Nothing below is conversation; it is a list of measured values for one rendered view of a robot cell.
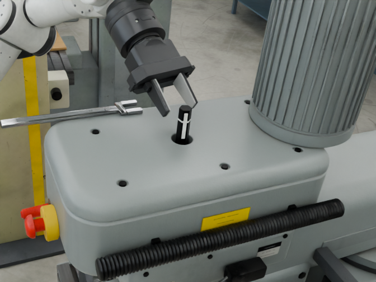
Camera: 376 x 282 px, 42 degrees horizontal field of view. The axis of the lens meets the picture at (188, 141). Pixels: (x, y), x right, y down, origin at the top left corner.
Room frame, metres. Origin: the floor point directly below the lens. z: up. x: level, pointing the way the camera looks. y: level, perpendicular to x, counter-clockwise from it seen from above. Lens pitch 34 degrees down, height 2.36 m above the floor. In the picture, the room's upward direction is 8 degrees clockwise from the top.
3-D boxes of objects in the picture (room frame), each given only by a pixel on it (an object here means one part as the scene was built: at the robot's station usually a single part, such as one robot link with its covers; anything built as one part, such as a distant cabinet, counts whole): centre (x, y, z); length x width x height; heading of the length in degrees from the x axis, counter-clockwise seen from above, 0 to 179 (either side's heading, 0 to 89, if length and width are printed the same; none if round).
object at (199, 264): (0.73, -0.03, 1.68); 0.34 x 0.24 x 0.10; 119
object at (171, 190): (0.72, 0.00, 1.81); 0.47 x 0.26 x 0.16; 119
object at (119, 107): (0.73, 0.21, 1.89); 0.24 x 0.04 x 0.01; 119
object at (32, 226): (0.59, 0.23, 1.76); 0.04 x 0.03 x 0.04; 29
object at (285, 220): (0.60, -0.09, 1.79); 0.45 x 0.04 x 0.04; 119
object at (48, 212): (0.60, 0.21, 1.76); 0.06 x 0.02 x 0.06; 29
